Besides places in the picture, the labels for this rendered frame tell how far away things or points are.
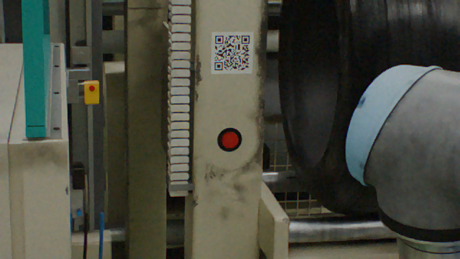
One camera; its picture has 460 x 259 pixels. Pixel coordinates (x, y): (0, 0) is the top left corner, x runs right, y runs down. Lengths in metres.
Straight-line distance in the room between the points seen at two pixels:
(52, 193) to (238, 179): 0.82
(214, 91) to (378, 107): 0.84
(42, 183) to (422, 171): 0.35
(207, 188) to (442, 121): 0.94
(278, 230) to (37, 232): 0.76
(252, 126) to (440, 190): 0.89
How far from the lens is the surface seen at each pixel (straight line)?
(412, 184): 0.77
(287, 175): 1.89
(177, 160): 1.62
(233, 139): 1.61
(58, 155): 0.85
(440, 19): 1.47
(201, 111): 1.59
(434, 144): 0.74
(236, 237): 1.68
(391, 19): 1.45
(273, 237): 1.57
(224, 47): 1.57
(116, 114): 2.35
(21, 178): 0.86
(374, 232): 1.66
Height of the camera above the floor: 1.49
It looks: 15 degrees down
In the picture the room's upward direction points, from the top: 2 degrees clockwise
